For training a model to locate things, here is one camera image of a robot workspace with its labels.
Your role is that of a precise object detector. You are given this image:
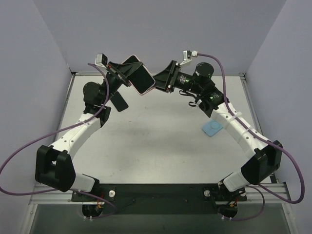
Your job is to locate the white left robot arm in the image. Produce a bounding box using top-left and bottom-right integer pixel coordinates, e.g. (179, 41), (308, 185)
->
(35, 61), (143, 201)

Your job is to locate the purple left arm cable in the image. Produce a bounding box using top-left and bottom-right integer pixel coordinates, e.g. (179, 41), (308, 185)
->
(0, 62), (117, 219)

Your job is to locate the aluminium front rail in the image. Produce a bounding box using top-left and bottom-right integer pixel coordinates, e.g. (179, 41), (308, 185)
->
(29, 184), (72, 205)

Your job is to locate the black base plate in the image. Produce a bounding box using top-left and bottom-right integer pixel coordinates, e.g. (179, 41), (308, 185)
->
(71, 183), (247, 215)

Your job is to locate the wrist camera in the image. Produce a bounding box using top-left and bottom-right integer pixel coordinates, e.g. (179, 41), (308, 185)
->
(180, 50), (198, 67)
(95, 54), (108, 68)

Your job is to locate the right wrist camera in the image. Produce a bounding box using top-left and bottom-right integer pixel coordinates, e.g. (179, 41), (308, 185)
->
(180, 50), (198, 67)

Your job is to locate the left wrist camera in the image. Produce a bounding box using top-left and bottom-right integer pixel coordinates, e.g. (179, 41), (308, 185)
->
(95, 54), (108, 68)

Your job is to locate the light blue phone case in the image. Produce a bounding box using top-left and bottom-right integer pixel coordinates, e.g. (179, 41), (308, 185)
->
(201, 120), (223, 137)

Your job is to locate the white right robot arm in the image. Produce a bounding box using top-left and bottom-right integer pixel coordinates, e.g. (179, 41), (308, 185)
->
(154, 60), (282, 192)

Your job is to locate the black phone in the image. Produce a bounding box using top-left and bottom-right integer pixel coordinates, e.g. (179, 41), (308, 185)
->
(110, 92), (129, 112)

